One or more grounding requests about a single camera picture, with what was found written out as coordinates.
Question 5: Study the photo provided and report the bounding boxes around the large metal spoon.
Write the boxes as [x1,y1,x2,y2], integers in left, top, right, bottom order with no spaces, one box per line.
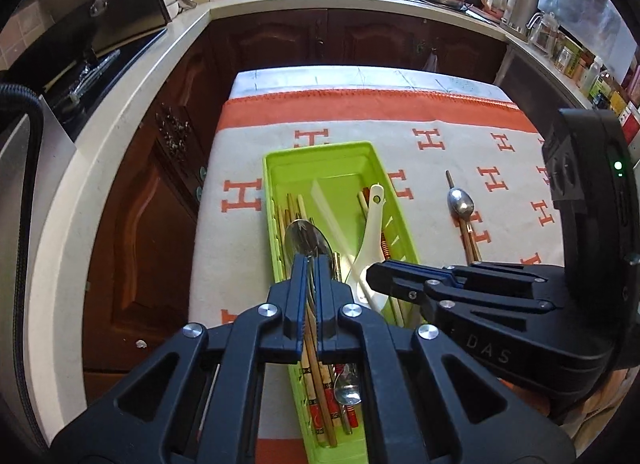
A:
[284,219,335,295]

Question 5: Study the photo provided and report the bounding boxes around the pile of chopsticks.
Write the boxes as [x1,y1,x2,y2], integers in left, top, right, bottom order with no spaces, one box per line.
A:
[272,171,483,447]

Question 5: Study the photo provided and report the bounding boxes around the white ceramic spoon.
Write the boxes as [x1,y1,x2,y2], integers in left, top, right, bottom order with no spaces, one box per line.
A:
[349,184,390,311]

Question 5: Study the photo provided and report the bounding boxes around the grey built-in appliance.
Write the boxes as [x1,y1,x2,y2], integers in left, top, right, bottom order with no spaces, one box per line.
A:
[492,46,596,145]

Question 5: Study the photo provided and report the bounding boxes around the steel panel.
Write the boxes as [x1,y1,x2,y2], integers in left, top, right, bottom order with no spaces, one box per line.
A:
[0,94,77,295]

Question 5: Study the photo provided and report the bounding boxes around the orange grey printed blanket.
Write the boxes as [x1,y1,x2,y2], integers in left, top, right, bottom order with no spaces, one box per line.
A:
[187,88,571,464]

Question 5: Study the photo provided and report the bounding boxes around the green plastic utensil tray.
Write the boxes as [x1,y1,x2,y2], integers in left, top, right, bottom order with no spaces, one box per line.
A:
[262,141,421,464]

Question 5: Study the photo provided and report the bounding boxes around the row of condiment bottles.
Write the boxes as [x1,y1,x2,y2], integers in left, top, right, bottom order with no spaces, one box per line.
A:
[552,34,640,145]

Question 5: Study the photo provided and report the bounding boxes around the black gas cooktop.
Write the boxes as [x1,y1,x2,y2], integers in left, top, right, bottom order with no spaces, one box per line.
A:
[42,28,169,125]

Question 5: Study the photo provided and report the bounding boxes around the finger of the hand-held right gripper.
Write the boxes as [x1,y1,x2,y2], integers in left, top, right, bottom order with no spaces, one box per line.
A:
[385,261,566,301]
[366,261,553,315]

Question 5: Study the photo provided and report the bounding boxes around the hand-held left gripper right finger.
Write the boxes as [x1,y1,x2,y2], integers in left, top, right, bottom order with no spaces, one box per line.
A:
[316,256,576,464]

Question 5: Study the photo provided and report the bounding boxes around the black braided cable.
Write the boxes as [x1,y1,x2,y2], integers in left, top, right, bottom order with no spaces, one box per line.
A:
[0,84,46,445]

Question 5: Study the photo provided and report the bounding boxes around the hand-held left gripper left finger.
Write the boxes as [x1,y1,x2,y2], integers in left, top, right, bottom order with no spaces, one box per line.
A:
[50,254,308,464]

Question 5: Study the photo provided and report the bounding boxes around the glass jug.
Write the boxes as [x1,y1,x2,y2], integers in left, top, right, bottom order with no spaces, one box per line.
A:
[527,11,561,52]

